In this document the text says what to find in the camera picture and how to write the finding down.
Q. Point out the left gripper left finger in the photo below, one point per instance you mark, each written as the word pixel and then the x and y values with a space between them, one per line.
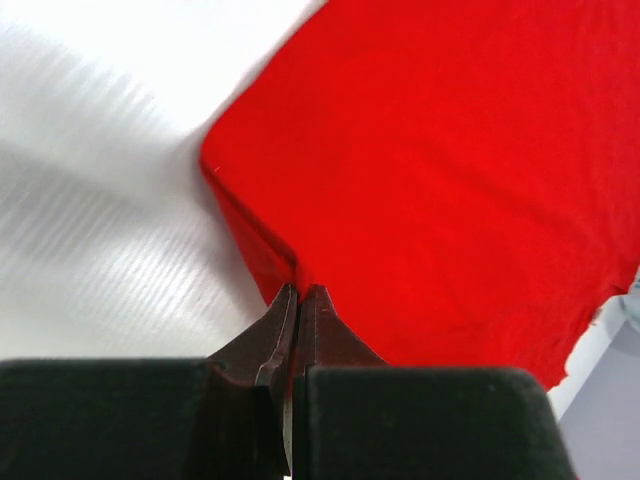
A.
pixel 216 417

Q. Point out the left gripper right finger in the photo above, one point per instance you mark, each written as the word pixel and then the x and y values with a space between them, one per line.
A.
pixel 356 417

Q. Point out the red t shirt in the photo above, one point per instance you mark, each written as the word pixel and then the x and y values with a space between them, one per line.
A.
pixel 463 176

